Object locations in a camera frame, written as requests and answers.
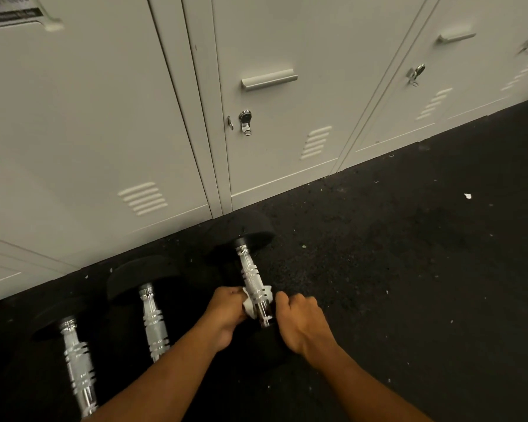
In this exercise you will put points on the person's right hand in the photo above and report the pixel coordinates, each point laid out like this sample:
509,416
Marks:
303,325

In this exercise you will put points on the person's left hand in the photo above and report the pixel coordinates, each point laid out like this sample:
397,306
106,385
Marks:
220,314

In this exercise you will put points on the person's right fingers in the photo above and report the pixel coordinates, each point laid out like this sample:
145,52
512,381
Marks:
295,303

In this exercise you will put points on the person's left fingers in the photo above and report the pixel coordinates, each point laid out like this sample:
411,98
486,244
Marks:
239,303

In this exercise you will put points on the white cleaning cloth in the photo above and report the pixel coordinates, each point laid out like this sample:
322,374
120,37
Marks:
248,305

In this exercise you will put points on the person's right forearm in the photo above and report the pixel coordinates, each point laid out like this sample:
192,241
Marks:
369,391

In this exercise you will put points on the person's left forearm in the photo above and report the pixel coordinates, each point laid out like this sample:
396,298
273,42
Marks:
158,382

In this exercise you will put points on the white locker with paper label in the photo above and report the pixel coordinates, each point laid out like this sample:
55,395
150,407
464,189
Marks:
83,127

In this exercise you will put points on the white metal locker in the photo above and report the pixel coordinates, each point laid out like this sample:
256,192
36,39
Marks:
299,48
466,83

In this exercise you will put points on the paper label with black stripe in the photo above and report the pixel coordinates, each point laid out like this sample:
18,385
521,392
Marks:
9,10

